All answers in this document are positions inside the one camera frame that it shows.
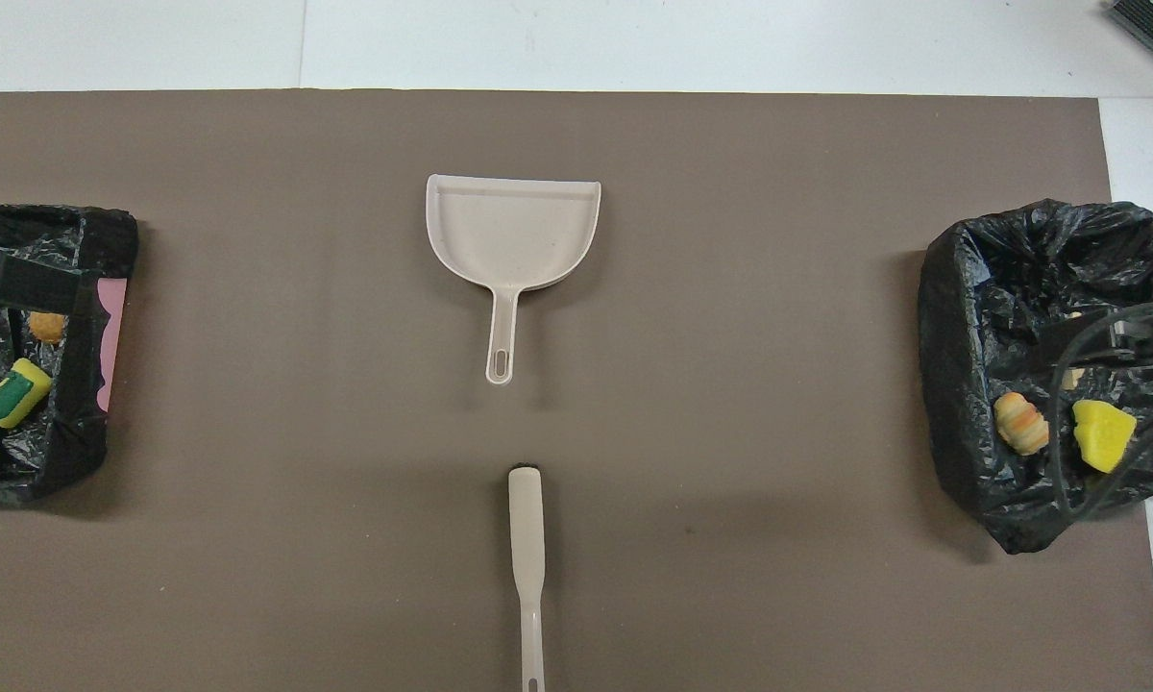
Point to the brown cracked bread roll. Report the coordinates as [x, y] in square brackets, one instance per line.
[47, 327]

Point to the pale cream trash piece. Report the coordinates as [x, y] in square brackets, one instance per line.
[1073, 377]

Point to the yellow sponge chunk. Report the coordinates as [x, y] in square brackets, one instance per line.
[1103, 435]

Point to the yellow sponge with green layer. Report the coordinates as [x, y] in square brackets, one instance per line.
[14, 394]

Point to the tan striped trash piece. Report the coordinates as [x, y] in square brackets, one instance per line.
[1021, 423]

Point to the beige plastic dustpan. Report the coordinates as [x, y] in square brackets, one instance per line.
[511, 235]

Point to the beige brush with black bristles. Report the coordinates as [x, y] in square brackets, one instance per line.
[527, 538]

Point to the pink bin with black bag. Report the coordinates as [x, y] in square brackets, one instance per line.
[86, 365]

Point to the bin lined with black bag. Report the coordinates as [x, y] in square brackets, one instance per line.
[970, 336]

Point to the brown table mat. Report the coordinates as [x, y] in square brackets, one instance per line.
[730, 577]

